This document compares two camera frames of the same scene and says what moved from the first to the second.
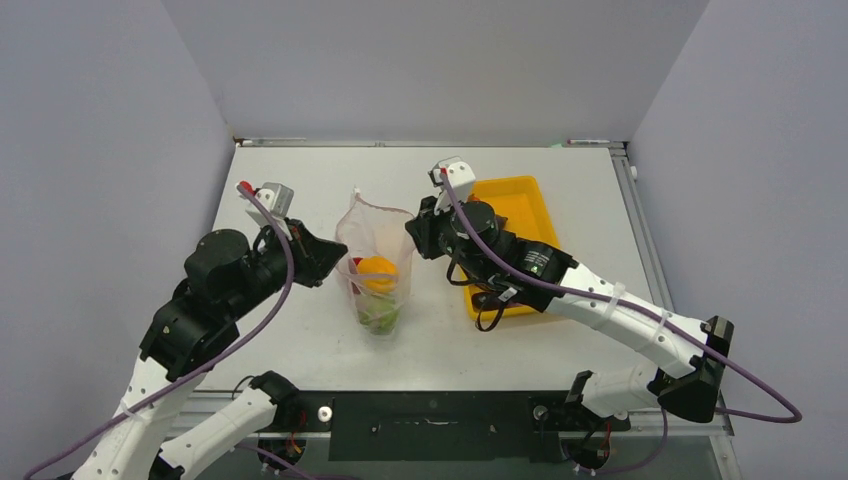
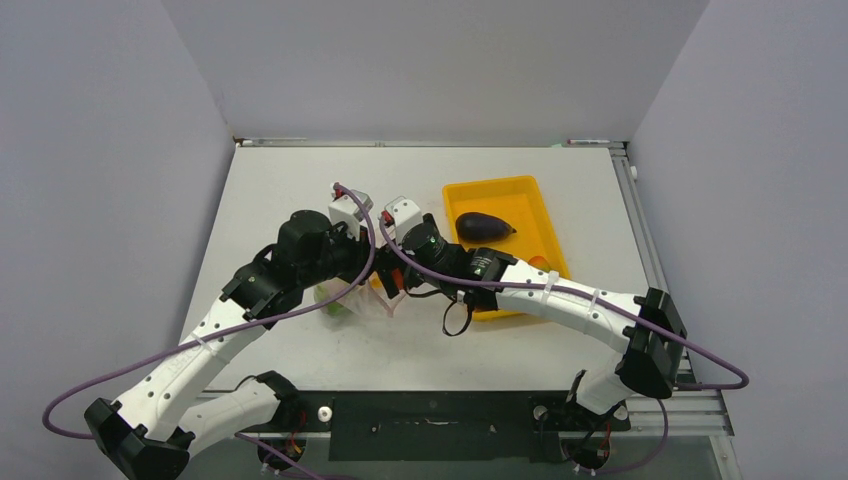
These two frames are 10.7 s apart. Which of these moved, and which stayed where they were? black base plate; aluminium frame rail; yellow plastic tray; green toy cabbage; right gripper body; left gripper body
Moved: right gripper body; left gripper body; green toy cabbage
Stayed: yellow plastic tray; black base plate; aluminium frame rail
